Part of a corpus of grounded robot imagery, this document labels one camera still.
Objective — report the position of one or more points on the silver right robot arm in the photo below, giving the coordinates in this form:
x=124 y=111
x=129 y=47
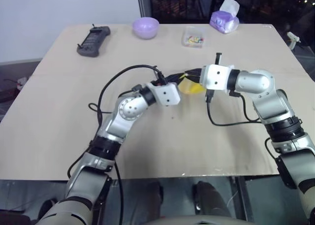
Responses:
x=253 y=81

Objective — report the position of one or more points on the purple plastic bowl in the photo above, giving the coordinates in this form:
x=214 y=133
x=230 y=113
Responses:
x=145 y=28

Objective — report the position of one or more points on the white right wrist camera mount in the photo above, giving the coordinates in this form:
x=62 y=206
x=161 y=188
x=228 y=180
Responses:
x=216 y=77

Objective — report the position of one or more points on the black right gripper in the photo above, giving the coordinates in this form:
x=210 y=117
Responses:
x=218 y=59

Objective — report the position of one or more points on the grey metal post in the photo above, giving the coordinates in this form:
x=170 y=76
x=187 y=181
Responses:
x=144 y=3

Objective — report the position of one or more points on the purple tissue pack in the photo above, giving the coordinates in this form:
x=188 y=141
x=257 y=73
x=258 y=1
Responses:
x=224 y=22

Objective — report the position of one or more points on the clear box with colourful bits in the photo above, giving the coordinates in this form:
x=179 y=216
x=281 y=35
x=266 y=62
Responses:
x=194 y=37

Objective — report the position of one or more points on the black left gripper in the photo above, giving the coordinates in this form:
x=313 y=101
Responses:
x=167 y=82

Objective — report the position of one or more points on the black handheld remote controller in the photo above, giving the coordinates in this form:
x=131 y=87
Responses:
x=93 y=41

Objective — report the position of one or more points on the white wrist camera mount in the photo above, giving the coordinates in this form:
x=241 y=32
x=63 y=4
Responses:
x=216 y=77
x=167 y=93

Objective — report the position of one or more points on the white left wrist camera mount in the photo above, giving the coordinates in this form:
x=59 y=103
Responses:
x=167 y=93

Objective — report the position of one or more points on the black metal grid rack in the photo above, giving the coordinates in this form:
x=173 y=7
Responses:
x=182 y=3

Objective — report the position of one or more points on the yellow object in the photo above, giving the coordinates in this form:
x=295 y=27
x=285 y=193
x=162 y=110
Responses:
x=184 y=85

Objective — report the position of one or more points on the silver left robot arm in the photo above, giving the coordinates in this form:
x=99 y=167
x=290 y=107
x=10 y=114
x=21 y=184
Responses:
x=128 y=109

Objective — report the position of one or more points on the dark rounded foot shape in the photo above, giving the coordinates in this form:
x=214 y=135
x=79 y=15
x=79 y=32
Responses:
x=209 y=200

